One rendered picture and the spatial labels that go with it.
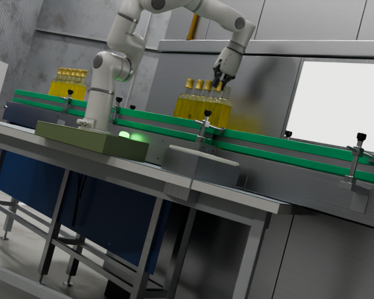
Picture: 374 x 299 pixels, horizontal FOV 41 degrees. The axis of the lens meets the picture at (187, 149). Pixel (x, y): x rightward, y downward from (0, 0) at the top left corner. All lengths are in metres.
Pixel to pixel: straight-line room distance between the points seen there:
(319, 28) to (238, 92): 0.43
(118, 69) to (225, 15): 0.46
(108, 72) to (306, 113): 0.78
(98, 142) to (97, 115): 0.19
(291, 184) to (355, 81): 0.46
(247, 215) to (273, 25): 0.96
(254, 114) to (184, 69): 0.58
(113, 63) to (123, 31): 0.13
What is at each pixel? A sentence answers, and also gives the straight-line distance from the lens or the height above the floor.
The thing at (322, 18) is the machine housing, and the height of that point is 1.49.
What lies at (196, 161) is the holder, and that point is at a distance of 1.64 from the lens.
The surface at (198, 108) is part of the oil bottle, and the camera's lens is 2.14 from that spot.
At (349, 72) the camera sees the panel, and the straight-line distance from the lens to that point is 1.95.
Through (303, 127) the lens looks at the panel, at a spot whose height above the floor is 1.04.
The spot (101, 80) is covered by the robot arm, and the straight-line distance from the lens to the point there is 1.94.
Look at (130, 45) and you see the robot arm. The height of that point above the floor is 1.17.
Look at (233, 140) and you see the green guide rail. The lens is 1.95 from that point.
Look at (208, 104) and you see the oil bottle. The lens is 2.11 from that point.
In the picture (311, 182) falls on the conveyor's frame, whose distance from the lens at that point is 1.69.
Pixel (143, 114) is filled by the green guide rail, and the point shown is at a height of 0.95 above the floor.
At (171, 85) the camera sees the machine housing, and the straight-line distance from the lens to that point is 2.60.
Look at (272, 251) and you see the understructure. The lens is 2.01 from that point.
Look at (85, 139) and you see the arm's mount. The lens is 1.79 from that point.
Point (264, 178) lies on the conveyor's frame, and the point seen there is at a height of 0.81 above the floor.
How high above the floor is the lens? 0.80
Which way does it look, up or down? 1 degrees up
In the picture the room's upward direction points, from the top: 15 degrees clockwise
